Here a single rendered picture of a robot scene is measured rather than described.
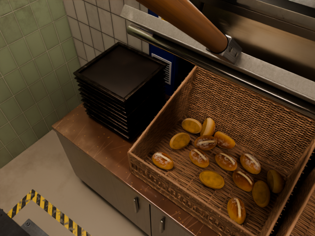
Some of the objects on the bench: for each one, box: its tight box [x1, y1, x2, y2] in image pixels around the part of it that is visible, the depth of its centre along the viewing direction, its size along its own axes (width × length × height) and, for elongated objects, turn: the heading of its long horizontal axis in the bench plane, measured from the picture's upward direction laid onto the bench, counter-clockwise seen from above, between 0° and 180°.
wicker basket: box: [128, 65, 315, 236], centre depth 106 cm, size 49×56×28 cm
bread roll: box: [199, 170, 225, 189], centre depth 109 cm, size 10×7×6 cm, turn 62°
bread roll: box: [195, 135, 217, 150], centre depth 119 cm, size 10×7×6 cm, turn 96°
